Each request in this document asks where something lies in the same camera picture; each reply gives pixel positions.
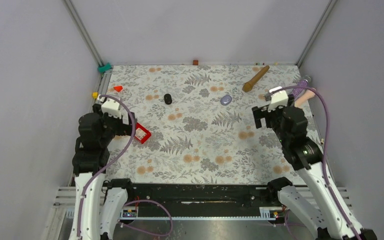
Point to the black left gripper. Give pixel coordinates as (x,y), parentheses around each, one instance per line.
(125,129)

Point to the pink flesh-coloured stick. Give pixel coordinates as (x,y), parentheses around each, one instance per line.
(304,97)

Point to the red plastic tray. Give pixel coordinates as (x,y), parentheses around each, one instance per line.
(141,133)

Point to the red triangular block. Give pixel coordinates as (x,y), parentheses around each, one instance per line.
(118,88)

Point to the black earbud charging case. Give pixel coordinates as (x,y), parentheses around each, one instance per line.
(167,99)

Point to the purple glitter tube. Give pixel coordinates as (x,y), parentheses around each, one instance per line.
(302,84)

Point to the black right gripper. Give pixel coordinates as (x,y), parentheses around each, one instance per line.
(262,112)

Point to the brown wooden stick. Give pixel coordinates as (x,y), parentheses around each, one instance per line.
(249,85)

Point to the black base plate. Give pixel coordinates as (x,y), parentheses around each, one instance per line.
(156,200)

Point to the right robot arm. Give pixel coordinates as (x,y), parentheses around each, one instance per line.
(331,219)

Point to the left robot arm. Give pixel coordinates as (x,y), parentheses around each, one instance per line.
(96,131)

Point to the floral patterned mat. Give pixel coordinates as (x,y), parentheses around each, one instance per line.
(196,140)

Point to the teal arch block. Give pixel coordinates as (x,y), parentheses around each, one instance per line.
(104,68)

